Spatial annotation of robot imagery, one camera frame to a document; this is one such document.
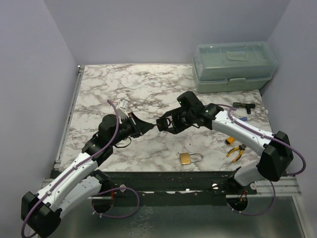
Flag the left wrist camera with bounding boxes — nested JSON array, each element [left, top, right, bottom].
[[116, 99, 129, 120]]

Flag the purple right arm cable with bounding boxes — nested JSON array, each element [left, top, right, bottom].
[[217, 104, 307, 176]]

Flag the black T-shaped tool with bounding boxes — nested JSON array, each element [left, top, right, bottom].
[[232, 102, 256, 114]]

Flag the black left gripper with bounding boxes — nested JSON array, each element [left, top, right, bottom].
[[110, 112, 154, 146]]

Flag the aluminium side rail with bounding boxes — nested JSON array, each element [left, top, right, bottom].
[[53, 65, 85, 171]]

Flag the yellow utility knife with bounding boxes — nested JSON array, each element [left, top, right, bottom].
[[225, 137, 235, 145]]

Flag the green translucent plastic toolbox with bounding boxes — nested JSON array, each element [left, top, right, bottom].
[[193, 42, 278, 93]]

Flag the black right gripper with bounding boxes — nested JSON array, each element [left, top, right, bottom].
[[162, 108, 195, 134]]

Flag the brass padlock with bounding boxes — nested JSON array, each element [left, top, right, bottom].
[[179, 152, 204, 165]]

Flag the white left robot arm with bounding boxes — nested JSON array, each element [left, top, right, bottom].
[[21, 113, 155, 238]]

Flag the black base frame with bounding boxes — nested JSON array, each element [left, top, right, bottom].
[[91, 171, 257, 212]]

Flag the black padlock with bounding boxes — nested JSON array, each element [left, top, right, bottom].
[[156, 118, 171, 131]]

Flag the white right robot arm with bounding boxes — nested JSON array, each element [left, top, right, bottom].
[[157, 91, 294, 194]]

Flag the yellow-handled pliers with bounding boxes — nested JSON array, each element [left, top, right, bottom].
[[226, 144, 246, 164]]

